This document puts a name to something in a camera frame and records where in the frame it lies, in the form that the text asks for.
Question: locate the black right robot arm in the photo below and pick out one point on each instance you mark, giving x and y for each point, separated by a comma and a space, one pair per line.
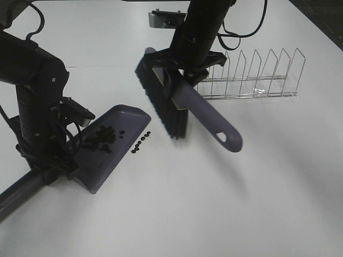
202, 22

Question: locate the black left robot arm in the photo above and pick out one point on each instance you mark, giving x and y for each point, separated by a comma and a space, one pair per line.
38, 76

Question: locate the purple hand brush black bristles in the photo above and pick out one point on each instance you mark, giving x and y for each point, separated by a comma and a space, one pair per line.
173, 112

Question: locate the pile of coffee beans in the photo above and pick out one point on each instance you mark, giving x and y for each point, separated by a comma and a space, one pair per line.
103, 139

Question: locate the metal wire dish rack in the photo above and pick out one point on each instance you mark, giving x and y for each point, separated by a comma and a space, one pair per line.
255, 76

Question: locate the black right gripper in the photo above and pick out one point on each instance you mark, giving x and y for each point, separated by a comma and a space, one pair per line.
193, 57

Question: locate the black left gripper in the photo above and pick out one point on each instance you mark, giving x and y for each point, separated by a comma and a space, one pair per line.
44, 141

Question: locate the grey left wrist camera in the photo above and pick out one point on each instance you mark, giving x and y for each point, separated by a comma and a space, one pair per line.
73, 112

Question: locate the purple plastic dustpan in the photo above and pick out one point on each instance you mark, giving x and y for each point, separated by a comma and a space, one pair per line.
95, 167

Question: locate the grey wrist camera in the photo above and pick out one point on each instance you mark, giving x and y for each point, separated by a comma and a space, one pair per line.
165, 19
73, 112

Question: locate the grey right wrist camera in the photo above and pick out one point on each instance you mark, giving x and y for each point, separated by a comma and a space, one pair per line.
165, 19

